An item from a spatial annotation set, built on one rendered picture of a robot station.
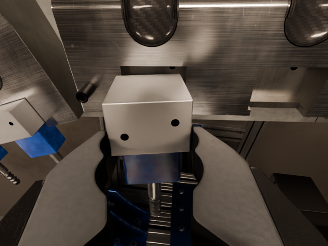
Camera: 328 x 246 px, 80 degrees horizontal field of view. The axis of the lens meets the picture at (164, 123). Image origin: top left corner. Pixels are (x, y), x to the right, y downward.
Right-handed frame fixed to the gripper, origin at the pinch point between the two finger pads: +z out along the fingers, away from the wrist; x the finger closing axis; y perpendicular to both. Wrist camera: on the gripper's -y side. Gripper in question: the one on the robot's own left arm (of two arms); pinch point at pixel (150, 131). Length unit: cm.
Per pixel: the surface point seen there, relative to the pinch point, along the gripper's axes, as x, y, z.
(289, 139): 90, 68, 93
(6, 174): -23.4, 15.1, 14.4
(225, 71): 6.0, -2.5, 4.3
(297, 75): 13.5, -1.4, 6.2
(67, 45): -6.0, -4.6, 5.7
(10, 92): -15.6, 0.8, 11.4
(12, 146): -111, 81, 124
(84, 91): -5.1, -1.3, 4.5
